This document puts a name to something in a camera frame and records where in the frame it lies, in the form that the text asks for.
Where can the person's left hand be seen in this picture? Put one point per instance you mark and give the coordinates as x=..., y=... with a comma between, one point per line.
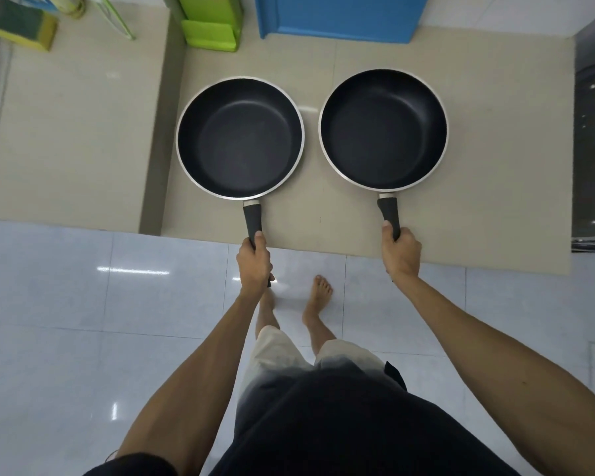
x=253, y=268

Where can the person's right thumb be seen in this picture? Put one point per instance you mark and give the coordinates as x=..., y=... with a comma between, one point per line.
x=387, y=231

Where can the black frying pan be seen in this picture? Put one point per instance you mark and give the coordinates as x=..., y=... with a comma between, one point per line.
x=240, y=138
x=383, y=128

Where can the yellow packet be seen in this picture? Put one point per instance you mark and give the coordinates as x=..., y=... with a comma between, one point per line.
x=54, y=2

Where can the person's left forearm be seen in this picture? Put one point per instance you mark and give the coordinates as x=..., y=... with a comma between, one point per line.
x=188, y=386

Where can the person's right forearm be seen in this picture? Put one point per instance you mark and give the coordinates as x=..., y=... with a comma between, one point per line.
x=505, y=371

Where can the blue box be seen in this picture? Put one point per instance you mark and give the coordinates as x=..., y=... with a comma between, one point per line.
x=342, y=14

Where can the person's left thumb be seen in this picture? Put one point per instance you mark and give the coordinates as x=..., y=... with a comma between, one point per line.
x=260, y=241

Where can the steel sink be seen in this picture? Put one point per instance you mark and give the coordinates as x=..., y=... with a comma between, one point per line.
x=594, y=143

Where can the person's right hand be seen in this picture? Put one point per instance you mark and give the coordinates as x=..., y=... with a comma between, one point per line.
x=400, y=255

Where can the person's dark shirt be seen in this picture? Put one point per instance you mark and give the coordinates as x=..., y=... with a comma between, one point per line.
x=337, y=426

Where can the person's left leg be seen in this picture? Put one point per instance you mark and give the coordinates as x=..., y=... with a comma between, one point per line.
x=266, y=312

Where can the green edged clear sheet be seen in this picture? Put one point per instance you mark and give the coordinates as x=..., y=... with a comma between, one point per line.
x=111, y=14

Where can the person's leg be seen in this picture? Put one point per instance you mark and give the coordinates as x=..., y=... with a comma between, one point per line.
x=318, y=312
x=266, y=312

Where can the yellow green sponge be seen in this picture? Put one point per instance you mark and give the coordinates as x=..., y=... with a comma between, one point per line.
x=25, y=27

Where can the person's right leg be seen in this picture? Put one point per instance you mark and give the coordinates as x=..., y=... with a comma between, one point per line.
x=318, y=312

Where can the person's beige shorts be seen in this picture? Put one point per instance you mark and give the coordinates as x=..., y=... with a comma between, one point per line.
x=297, y=354

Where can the green plastic holder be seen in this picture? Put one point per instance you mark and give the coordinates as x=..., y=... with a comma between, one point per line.
x=210, y=22

